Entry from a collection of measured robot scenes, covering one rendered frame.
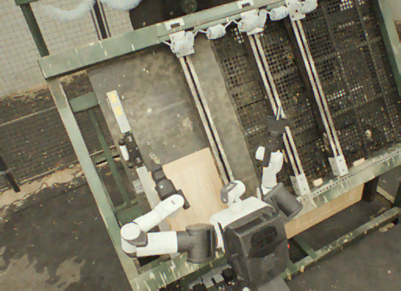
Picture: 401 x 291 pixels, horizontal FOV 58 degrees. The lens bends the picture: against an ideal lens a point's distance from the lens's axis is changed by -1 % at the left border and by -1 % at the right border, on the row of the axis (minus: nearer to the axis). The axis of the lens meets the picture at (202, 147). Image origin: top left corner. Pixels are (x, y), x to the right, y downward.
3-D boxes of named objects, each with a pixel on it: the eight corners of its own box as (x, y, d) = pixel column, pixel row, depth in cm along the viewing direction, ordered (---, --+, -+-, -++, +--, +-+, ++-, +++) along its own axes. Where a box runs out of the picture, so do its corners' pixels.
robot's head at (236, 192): (247, 198, 163) (243, 180, 161) (236, 210, 156) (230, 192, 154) (236, 197, 168) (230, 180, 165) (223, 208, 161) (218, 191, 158)
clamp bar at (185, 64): (233, 225, 213) (251, 235, 190) (160, 28, 198) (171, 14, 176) (247, 217, 216) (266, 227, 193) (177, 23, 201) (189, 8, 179)
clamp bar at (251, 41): (293, 195, 226) (316, 201, 203) (229, 8, 211) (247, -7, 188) (305, 188, 229) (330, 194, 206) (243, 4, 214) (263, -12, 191)
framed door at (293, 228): (267, 246, 274) (269, 248, 272) (266, 195, 240) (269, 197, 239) (358, 198, 300) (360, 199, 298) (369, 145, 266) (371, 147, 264)
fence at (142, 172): (170, 256, 202) (171, 258, 198) (106, 94, 190) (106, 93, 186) (178, 253, 203) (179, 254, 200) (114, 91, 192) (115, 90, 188)
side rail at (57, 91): (126, 273, 200) (128, 280, 190) (48, 84, 187) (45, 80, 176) (136, 268, 202) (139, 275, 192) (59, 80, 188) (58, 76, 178)
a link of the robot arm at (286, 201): (295, 202, 176) (302, 202, 163) (282, 215, 175) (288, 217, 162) (278, 185, 178) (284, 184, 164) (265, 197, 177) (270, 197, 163)
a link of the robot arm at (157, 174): (146, 169, 169) (157, 190, 164) (164, 160, 171) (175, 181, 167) (146, 180, 179) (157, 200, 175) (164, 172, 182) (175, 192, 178)
